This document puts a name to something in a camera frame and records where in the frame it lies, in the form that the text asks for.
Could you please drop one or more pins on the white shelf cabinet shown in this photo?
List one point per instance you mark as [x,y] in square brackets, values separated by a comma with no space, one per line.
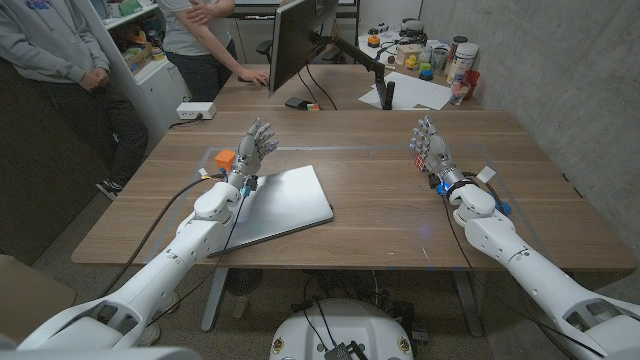
[160,85]

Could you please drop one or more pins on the person in white t-shirt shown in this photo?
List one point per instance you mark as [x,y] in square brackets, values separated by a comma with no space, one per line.
[195,35]

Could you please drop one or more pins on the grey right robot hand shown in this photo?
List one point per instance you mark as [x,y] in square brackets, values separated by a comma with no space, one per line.
[436,152]

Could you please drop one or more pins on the beige box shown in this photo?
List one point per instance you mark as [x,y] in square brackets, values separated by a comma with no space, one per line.
[30,300]

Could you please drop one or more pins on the red plastic cup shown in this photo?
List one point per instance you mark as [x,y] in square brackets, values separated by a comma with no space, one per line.
[471,80]

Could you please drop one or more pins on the orange and black gadget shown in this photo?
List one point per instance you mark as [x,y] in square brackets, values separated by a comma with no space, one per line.
[373,41]

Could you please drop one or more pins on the black fan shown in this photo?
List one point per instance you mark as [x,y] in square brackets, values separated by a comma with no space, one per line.
[243,281]

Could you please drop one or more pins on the black computer monitor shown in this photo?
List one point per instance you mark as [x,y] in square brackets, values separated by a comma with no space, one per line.
[300,40]

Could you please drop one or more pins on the small wooden box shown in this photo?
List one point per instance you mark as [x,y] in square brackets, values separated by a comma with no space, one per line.
[407,50]

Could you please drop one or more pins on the grey table leg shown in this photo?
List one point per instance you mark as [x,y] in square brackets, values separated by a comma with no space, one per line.
[468,300]
[215,300]

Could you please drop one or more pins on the clear jar with coloured bits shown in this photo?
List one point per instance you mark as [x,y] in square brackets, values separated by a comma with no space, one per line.
[458,92]

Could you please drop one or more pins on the grey headset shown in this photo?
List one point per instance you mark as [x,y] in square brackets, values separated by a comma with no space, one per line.
[412,29]

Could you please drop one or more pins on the cardboard box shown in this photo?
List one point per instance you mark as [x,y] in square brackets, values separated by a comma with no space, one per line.
[137,58]

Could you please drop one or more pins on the clear drinking glass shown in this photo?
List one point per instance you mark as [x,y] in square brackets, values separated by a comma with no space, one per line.
[439,60]

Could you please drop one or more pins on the black office chair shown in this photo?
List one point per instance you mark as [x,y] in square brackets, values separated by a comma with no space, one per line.
[265,49]

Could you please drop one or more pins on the yellow rubber duck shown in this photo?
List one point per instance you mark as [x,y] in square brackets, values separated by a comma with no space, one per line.
[411,62]

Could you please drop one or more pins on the orange cube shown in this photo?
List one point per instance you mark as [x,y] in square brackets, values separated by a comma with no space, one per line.
[225,160]

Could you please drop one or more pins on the silver closed laptop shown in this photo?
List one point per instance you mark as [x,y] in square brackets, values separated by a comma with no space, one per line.
[290,200]

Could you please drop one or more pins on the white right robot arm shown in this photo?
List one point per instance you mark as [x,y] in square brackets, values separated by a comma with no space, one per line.
[530,270]

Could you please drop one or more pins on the Rubik's cube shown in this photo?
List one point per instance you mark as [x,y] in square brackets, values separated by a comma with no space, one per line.
[419,163]

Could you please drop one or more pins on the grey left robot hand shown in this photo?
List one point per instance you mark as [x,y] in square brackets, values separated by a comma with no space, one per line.
[250,152]

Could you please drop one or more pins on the green and blue toy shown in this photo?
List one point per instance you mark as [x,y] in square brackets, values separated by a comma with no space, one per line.
[425,72]

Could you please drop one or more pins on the white canister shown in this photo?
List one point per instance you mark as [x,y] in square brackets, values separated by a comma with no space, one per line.
[463,60]

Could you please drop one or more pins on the person in grey hoodie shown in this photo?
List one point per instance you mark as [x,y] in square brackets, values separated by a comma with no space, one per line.
[50,40]

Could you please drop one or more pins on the white power strip box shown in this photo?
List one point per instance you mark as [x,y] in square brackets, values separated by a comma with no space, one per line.
[195,110]

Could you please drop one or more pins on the dark brown partition panel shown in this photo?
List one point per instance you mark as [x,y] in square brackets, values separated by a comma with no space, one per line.
[40,175]

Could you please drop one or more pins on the white paper sheets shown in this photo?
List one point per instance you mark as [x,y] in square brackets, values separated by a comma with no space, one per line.
[410,92]

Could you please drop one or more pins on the small colourful puzzle cube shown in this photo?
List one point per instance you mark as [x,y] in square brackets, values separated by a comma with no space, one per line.
[313,107]

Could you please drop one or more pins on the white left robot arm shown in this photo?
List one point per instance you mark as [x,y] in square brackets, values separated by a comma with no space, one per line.
[170,260]

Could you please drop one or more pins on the dark-lidded bottle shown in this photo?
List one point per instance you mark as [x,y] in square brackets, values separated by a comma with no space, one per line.
[456,45]

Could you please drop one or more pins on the black phone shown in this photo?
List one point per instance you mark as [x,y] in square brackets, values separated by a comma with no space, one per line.
[297,103]

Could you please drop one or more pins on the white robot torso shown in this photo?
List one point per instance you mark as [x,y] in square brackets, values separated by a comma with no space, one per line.
[345,325]

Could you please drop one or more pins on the small black electronics box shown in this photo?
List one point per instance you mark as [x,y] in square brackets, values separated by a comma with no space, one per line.
[340,353]

